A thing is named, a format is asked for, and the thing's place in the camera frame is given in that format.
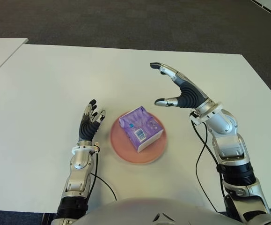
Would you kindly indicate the purple tissue paper pack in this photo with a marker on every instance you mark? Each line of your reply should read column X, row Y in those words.
column 140, row 124

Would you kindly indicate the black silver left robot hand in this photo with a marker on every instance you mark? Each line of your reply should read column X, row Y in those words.
column 88, row 131

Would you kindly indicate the round pink plate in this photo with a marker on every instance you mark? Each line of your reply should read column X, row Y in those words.
column 154, row 150

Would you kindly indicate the grey robot torso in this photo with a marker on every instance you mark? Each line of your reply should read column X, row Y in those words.
column 149, row 211

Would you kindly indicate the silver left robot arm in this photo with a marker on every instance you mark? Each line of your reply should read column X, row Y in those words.
column 80, row 161

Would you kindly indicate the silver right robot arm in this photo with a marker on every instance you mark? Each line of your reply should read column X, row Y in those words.
column 226, row 131

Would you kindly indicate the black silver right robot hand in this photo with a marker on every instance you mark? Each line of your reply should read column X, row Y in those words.
column 191, row 93

